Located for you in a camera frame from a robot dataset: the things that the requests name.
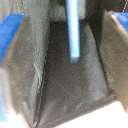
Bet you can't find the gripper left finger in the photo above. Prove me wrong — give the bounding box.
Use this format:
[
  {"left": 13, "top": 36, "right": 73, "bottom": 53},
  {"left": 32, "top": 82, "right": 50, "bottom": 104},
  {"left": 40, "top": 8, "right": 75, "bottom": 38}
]
[{"left": 49, "top": 0, "right": 67, "bottom": 22}]

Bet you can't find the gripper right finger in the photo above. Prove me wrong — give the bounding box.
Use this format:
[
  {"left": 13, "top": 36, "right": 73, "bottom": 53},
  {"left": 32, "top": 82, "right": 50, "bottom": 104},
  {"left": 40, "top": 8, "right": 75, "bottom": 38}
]
[{"left": 79, "top": 0, "right": 102, "bottom": 25}]

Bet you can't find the black fabric storage bin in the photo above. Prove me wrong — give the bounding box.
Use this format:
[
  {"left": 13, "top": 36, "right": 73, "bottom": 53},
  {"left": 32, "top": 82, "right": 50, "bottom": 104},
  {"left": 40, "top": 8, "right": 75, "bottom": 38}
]
[{"left": 0, "top": 0, "right": 128, "bottom": 128}]

